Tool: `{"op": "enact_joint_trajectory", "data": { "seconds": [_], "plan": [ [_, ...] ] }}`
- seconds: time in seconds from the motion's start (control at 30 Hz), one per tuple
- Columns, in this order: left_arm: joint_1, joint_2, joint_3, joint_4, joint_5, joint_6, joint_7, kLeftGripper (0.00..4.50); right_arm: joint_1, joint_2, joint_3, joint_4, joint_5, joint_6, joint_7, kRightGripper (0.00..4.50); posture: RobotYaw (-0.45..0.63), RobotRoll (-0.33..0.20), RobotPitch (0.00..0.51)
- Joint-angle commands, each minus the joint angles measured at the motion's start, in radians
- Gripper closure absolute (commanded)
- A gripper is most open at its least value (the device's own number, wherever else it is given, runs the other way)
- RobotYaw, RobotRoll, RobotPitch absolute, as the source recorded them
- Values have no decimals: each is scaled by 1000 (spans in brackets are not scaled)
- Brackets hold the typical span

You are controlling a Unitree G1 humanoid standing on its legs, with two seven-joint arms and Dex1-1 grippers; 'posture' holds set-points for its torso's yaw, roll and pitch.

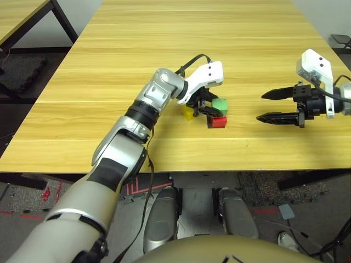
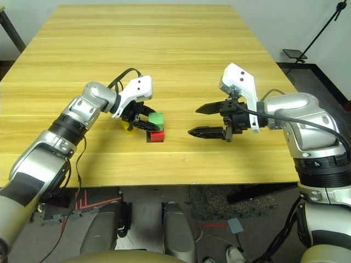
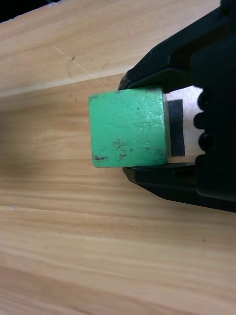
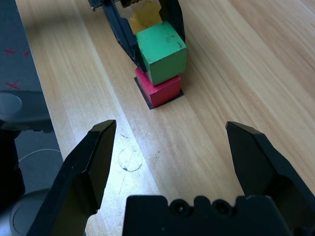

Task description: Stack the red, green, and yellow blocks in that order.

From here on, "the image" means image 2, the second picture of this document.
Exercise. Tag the grey robot leg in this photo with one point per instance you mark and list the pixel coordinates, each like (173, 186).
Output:
(100, 230)
(178, 233)

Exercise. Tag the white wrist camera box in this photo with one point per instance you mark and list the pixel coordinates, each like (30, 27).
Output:
(137, 87)
(241, 79)

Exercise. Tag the wooden side table black leg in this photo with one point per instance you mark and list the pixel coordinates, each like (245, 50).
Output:
(12, 30)

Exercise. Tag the olive robot torso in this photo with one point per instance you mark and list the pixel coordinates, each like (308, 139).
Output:
(120, 257)

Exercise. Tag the black table foot beam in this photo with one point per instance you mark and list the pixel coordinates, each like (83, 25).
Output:
(260, 193)

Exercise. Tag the white shoe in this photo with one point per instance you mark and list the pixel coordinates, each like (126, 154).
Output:
(208, 259)
(234, 254)

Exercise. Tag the grey robot left leg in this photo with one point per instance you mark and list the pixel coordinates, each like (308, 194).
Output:
(100, 230)

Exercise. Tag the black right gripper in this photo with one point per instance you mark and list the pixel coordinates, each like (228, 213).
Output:
(237, 117)

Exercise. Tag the black tripod stand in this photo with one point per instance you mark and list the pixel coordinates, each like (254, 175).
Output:
(294, 53)

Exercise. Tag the black foam mat red lines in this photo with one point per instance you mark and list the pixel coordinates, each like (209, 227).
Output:
(57, 211)

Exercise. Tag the grey foot pedal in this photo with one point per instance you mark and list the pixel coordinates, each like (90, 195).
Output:
(235, 226)

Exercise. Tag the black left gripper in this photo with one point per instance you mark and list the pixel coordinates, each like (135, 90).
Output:
(133, 111)

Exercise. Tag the grey robot right leg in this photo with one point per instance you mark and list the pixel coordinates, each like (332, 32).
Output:
(178, 233)

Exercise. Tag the green block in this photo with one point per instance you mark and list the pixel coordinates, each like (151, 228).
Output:
(157, 119)

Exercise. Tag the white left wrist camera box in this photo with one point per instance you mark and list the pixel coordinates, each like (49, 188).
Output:
(137, 87)

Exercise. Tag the red block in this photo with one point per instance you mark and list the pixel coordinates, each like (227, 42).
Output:
(157, 136)

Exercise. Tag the yellow block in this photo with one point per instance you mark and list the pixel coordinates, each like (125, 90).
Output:
(125, 127)

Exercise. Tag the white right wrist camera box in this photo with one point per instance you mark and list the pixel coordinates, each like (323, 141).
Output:
(241, 79)

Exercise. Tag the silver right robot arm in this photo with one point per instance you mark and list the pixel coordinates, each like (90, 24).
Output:
(301, 109)

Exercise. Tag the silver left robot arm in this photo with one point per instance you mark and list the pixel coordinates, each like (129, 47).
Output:
(79, 109)

